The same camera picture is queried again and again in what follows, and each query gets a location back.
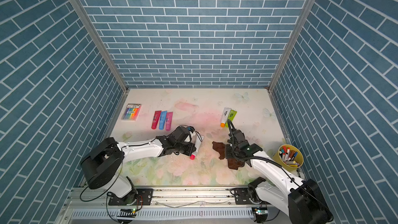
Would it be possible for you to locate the brown wiping cloth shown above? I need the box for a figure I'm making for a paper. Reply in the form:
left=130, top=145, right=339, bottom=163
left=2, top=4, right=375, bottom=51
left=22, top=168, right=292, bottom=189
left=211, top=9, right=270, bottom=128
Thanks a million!
left=212, top=142, right=245, bottom=170

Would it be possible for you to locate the white pink-capped toothpaste tube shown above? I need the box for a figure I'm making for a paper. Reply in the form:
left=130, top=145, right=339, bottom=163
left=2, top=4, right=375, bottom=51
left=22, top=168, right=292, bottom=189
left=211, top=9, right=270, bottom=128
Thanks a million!
left=190, top=132, right=203, bottom=160

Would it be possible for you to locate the blue toothpaste tube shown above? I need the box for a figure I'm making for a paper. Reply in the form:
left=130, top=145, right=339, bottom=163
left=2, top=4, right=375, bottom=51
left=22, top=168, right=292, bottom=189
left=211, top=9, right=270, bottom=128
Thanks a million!
left=159, top=111, right=167, bottom=130

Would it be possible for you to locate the magenta toothpaste tube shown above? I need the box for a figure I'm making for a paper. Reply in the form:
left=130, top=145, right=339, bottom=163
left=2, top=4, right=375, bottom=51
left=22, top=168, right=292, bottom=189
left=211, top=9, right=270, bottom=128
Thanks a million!
left=165, top=112, right=173, bottom=131

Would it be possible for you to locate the red toothpaste tube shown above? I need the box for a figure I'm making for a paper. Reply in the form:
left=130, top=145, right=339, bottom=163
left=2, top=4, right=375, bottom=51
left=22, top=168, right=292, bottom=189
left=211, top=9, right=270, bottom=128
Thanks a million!
left=151, top=111, right=162, bottom=130

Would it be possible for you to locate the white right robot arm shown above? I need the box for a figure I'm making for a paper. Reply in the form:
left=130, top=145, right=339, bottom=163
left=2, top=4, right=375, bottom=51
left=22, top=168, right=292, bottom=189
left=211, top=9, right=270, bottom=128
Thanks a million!
left=226, top=128, right=334, bottom=224

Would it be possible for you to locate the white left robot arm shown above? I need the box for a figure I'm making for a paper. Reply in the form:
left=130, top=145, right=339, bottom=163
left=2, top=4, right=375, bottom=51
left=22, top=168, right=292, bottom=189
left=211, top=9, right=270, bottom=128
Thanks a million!
left=80, top=125, right=204, bottom=205

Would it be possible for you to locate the green toothpaste tube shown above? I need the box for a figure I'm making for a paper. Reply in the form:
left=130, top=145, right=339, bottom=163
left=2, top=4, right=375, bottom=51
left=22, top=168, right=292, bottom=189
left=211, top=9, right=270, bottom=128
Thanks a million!
left=226, top=110, right=237, bottom=126

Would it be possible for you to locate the white orange-capped toothpaste tube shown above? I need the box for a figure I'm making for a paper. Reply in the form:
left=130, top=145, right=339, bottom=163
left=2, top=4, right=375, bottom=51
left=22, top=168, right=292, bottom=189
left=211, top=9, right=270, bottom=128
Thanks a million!
left=220, top=107, right=231, bottom=128

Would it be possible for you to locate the yellow cup of markers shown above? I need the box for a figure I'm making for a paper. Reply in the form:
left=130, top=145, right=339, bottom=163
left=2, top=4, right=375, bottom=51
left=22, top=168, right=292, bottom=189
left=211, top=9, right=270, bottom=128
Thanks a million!
left=273, top=144, right=304, bottom=172

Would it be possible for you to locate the rainbow highlighter pen pack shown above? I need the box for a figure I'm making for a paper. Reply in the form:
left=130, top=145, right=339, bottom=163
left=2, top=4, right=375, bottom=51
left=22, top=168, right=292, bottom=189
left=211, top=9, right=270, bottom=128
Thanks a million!
left=121, top=103, right=142, bottom=121

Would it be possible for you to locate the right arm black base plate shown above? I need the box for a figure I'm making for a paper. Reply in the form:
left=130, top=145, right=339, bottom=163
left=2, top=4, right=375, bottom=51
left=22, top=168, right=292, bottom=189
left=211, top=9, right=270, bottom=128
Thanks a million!
left=230, top=188, right=269, bottom=205

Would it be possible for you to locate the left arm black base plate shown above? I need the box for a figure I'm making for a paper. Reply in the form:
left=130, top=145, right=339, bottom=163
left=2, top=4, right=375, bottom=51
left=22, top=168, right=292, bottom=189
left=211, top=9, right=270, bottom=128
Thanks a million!
left=107, top=188, right=153, bottom=206

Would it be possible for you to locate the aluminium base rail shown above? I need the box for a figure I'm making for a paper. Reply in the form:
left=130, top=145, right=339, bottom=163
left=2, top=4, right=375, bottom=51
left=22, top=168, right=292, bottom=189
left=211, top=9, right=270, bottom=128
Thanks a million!
left=56, top=186, right=280, bottom=224

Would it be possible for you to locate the aluminium right corner post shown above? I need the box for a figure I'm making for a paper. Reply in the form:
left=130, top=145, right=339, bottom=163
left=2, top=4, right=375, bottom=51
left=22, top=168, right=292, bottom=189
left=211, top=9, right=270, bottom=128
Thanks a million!
left=268, top=0, right=315, bottom=92

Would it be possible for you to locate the aluminium corner post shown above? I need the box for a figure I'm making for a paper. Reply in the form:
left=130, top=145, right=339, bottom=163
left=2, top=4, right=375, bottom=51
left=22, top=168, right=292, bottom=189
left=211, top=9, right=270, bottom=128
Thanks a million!
left=268, top=0, right=315, bottom=92
left=69, top=0, right=128, bottom=93

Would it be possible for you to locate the aluminium left corner post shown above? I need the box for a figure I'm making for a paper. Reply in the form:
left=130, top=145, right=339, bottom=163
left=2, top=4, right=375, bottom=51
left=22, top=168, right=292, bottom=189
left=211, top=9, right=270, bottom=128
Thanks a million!
left=69, top=0, right=128, bottom=93

